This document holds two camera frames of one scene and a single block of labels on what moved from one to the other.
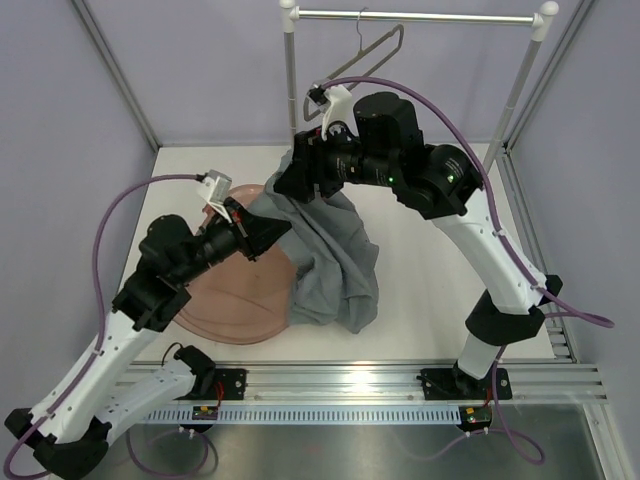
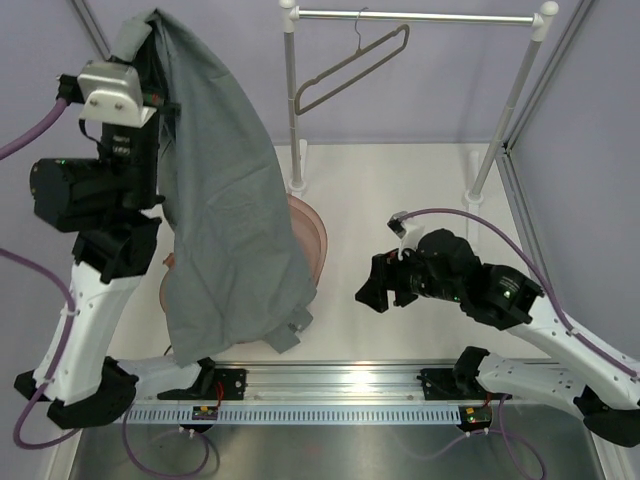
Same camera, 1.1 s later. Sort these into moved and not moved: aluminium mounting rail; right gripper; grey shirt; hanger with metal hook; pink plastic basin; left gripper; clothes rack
Moved: right gripper; hanger with metal hook; grey shirt; pink plastic basin; left gripper
Not moved: aluminium mounting rail; clothes rack
